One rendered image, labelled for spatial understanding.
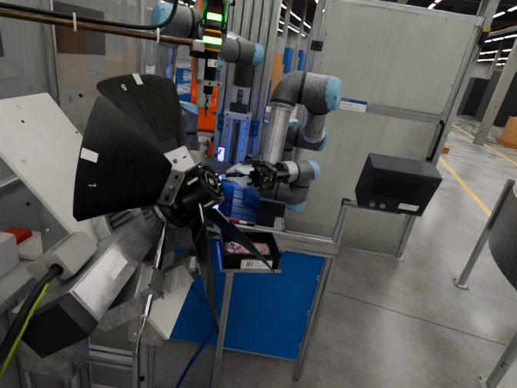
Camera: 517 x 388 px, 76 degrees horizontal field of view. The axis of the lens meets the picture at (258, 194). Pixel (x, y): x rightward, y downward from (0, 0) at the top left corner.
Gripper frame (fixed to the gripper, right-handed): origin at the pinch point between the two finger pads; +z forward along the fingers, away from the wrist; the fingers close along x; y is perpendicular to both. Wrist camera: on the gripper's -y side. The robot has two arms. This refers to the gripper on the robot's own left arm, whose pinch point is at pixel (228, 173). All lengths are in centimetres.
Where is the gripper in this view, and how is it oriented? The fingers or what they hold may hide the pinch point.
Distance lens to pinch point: 105.9
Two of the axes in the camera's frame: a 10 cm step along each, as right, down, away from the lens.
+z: -8.3, 1.0, -5.4
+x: -2.0, 8.6, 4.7
